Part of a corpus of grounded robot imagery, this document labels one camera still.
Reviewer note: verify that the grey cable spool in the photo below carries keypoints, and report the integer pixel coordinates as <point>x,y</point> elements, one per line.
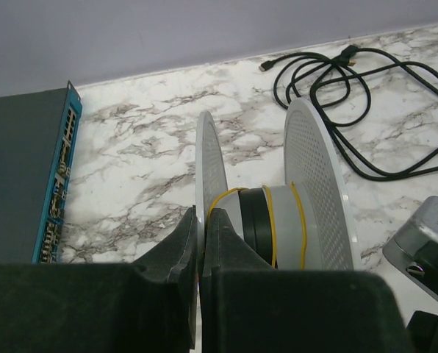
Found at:
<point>304,229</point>

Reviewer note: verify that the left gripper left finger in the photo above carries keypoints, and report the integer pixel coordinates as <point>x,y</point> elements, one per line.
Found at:
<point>169,276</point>

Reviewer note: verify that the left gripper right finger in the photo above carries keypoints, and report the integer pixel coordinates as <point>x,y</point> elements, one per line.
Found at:
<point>235,292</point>

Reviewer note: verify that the dark grey network switch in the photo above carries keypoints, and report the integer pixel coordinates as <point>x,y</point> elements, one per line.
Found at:
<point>38,134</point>

